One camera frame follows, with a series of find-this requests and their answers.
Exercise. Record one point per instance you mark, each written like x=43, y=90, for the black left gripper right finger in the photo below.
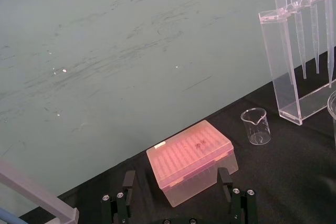
x=225, y=182

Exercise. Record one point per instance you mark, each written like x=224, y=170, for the small clear glass beaker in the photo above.
x=256, y=129

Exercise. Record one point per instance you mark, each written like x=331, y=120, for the black table cloth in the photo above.
x=288, y=182

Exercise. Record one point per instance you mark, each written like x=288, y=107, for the clear acrylic pipette rack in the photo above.
x=287, y=98

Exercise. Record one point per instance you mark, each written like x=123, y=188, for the large clear glass beaker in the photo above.
x=333, y=113

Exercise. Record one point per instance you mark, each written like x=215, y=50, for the pink translucent pipette tip box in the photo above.
x=189, y=155

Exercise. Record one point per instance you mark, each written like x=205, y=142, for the clear plastic transfer pipette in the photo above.
x=329, y=30
x=281, y=11
x=314, y=19
x=297, y=16

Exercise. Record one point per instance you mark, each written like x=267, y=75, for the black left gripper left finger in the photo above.
x=129, y=184

